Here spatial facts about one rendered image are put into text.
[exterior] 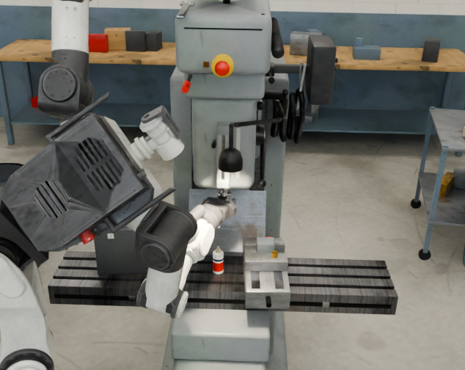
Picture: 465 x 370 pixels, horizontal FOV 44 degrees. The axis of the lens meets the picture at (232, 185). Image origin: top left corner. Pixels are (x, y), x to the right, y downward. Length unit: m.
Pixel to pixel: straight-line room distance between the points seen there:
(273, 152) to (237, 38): 0.83
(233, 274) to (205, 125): 0.63
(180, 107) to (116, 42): 3.51
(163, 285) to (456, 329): 2.37
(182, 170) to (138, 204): 1.00
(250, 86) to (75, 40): 0.53
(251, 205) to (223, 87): 0.79
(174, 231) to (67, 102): 0.39
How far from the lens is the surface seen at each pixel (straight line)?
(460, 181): 4.49
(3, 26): 6.57
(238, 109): 1.76
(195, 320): 2.06
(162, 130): 1.43
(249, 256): 2.04
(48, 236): 1.35
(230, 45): 1.58
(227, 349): 2.04
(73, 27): 1.48
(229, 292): 2.05
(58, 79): 1.41
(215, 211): 1.86
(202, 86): 1.71
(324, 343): 3.30
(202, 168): 1.84
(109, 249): 2.11
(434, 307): 3.72
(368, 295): 2.10
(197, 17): 1.58
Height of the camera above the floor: 2.15
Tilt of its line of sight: 26 degrees down
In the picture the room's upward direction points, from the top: 1 degrees clockwise
